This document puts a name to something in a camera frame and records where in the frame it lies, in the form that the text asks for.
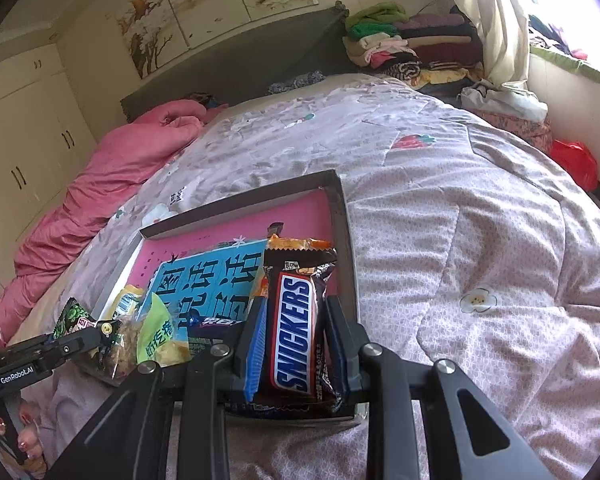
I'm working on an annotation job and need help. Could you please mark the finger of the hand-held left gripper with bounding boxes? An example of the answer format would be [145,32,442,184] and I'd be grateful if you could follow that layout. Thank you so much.
[7,340,106,358]
[42,322,106,343]

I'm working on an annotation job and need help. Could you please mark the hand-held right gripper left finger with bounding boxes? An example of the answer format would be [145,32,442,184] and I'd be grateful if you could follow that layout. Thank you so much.
[45,297,271,480]

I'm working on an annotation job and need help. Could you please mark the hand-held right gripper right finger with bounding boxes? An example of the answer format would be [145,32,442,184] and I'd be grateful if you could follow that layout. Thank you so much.
[324,295,556,480]

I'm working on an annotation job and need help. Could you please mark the dark green snack packet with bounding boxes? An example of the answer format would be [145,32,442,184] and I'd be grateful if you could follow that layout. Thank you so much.
[52,297,101,341]

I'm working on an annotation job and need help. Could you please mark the brown chocolate bar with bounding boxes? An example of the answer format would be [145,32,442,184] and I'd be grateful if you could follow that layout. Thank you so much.
[252,250,343,413]

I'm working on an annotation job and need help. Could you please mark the clear bag of golden snacks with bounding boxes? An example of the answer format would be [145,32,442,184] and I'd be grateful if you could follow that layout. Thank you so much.
[87,317,141,381]

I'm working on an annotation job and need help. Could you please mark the blue cookie packet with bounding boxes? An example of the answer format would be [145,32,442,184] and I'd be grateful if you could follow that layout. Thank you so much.
[185,310,251,356]

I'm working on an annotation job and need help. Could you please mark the yellow snack bar packet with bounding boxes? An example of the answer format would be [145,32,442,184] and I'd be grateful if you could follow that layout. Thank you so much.
[109,284,146,321]

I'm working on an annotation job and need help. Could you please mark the light green snack packet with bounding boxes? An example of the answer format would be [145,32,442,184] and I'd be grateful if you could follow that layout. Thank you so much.
[136,292,191,367]

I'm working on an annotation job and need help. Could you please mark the dark cardboard box tray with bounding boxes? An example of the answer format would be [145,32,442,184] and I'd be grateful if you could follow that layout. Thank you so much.
[77,170,371,423]

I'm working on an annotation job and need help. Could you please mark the orange snack packet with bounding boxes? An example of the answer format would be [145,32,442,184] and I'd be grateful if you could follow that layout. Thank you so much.
[250,234,338,303]

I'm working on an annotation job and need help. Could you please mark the person's left hand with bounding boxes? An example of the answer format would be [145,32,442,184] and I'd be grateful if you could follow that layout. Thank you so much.
[0,397,48,476]

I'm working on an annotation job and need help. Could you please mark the beige bed sheet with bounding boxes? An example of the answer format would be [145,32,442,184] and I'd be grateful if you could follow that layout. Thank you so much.
[5,280,81,351]

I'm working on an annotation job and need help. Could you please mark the pink book with blue title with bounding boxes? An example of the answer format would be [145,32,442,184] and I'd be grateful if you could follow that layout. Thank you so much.
[130,192,341,341]

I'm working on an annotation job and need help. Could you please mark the pink quilt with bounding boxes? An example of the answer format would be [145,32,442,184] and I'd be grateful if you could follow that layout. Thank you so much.
[0,100,206,341]

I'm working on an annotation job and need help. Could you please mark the cream wardrobe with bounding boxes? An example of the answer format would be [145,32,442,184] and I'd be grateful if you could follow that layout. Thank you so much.
[0,42,98,256]

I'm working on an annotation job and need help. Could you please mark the dark patterned pillow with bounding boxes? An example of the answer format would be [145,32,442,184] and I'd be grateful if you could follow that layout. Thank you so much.
[267,71,326,95]

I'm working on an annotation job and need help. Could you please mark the pink floral cloth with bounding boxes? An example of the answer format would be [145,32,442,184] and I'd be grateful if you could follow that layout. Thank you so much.
[480,109,553,156]

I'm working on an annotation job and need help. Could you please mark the white crumpled cloth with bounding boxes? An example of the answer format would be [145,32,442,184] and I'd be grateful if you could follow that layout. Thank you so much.
[460,79,548,122]

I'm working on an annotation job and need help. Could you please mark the red plastic bag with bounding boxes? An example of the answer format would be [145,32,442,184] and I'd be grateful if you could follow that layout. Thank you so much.
[550,139,600,192]

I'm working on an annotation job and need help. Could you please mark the dark grey headboard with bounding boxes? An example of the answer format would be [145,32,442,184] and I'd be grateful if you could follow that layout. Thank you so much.
[120,2,351,123]

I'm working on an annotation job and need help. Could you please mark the pile of folded clothes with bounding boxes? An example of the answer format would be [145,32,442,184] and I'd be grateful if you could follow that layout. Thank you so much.
[342,2,486,93]

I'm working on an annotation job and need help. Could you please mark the cream curtain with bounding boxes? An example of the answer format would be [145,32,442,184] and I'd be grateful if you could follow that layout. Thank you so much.
[440,0,531,86]

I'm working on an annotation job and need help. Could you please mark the green windowsill cover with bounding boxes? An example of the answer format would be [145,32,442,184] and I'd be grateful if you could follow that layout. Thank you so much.
[530,42,600,93]

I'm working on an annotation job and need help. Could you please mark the clothes heap on windowsill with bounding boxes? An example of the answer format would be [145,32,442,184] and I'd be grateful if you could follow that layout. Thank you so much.
[527,12,588,61]

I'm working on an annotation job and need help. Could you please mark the tree wall painting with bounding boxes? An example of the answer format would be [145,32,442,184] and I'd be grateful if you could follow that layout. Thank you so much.
[115,0,318,80]

